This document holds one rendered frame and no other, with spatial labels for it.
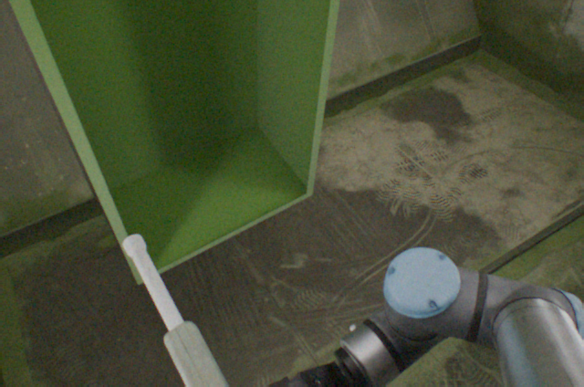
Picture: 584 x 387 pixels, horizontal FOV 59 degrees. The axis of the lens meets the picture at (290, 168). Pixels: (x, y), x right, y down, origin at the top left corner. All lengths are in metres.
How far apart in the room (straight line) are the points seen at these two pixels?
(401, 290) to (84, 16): 0.95
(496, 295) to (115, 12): 1.03
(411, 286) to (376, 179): 1.67
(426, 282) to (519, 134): 2.04
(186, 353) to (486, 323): 0.40
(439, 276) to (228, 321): 1.31
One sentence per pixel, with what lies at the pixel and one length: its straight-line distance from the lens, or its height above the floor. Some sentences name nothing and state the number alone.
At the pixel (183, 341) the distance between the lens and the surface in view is 0.79.
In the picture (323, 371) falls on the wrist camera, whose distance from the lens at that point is 0.76.
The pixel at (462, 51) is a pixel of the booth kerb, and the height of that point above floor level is 0.11.
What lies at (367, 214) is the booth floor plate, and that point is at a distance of 2.18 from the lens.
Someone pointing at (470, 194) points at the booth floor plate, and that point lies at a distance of 2.32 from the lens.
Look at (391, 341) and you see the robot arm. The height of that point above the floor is 0.98.
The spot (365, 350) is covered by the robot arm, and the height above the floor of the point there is 0.98.
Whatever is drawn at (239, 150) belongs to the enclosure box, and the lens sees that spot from 1.78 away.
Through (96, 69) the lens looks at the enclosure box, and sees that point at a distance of 1.41.
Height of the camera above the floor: 1.67
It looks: 43 degrees down
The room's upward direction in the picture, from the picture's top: 5 degrees counter-clockwise
